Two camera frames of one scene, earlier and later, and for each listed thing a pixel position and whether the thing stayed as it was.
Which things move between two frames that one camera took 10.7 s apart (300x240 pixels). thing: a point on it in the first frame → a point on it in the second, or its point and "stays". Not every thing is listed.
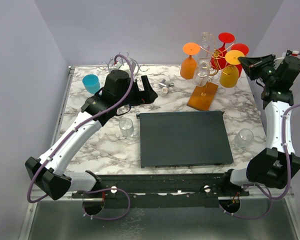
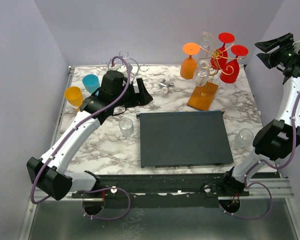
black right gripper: (253, 65) → (269, 59)
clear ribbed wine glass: (126, 127) stays
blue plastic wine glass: (91, 83) stays
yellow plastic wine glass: (229, 76) → (74, 96)
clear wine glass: (243, 138) stays
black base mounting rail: (162, 190) stays
